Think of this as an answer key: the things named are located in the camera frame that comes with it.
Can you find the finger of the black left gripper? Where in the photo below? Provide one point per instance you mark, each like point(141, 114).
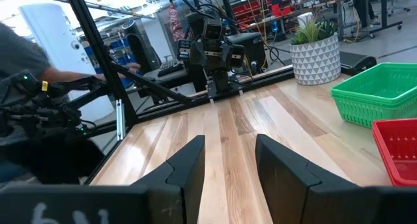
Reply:
point(223, 66)
point(213, 66)

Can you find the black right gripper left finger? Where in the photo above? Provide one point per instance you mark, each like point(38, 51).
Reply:
point(182, 185)

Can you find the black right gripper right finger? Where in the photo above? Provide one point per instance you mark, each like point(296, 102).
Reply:
point(286, 191)

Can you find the green plastic slotted basket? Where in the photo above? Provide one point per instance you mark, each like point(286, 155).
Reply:
point(384, 84)
point(374, 103)
point(358, 115)

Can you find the red plastic slotted basket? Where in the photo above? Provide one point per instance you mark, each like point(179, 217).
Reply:
point(397, 146)

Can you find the person's forearm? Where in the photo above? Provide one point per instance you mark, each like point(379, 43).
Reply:
point(71, 75)

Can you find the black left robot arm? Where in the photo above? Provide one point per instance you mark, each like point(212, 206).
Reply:
point(221, 84)

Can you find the black keyboard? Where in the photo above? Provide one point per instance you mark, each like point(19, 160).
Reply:
point(169, 67)

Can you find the black computer case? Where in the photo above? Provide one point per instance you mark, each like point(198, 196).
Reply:
point(254, 48)

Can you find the red white striped cloth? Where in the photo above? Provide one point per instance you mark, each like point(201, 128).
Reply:
point(176, 22)

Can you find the black desk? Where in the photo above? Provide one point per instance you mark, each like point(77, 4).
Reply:
point(169, 81)

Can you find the black cylindrical tower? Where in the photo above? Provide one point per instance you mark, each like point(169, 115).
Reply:
point(140, 45)

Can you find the person's hand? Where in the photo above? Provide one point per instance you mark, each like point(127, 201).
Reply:
point(133, 66)

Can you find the blue storage bin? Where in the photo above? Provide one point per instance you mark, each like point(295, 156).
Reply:
point(119, 44)

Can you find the potted plant white patterned pot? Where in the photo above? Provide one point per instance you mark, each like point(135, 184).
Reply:
point(314, 61)

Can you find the black stand base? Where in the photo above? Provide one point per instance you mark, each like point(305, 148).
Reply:
point(358, 62)

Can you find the white cabinet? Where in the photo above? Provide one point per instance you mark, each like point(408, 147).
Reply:
point(55, 38)

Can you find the person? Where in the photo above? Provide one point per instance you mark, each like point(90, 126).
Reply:
point(19, 54)
point(365, 6)

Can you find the black rolling stand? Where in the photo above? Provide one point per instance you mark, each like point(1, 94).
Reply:
point(384, 9)

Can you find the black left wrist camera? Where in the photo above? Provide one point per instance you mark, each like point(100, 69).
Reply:
point(213, 30)

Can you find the black table end rail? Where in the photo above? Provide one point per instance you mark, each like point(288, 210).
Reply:
point(267, 78)

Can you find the black diagonal frame brace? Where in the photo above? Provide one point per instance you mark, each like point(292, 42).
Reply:
point(153, 85)

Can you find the black aluminium frame post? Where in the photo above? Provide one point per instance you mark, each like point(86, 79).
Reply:
point(226, 2)
point(97, 48)

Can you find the silver metal bracket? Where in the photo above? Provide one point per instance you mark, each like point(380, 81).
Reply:
point(120, 120)

